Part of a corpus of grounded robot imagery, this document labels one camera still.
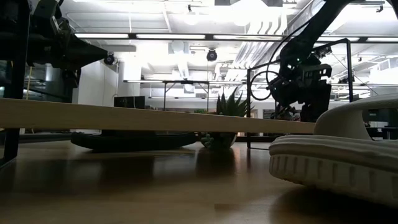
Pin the black frame background table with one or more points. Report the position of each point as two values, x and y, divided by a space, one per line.
186 81

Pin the black rubber slide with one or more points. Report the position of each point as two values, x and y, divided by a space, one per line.
133 143

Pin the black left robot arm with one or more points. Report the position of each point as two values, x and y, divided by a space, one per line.
37 46

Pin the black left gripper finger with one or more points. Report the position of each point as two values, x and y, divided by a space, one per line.
90 54

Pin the round black ceiling speaker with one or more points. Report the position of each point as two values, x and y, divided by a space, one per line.
109 59
212 55

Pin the wooden shelf with black frame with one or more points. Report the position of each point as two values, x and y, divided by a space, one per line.
155 119

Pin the small potted succulent plant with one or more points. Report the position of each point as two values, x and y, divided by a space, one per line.
231 107

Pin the black background monitor box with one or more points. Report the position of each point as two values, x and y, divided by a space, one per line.
129 102

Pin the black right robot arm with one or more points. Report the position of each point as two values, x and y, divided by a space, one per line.
317 28

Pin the long ceiling light strip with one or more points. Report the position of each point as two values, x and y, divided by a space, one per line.
171 36

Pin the light grey rubber slide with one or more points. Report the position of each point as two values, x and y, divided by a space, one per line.
326 168

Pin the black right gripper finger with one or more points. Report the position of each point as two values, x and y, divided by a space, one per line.
322 102
308 113

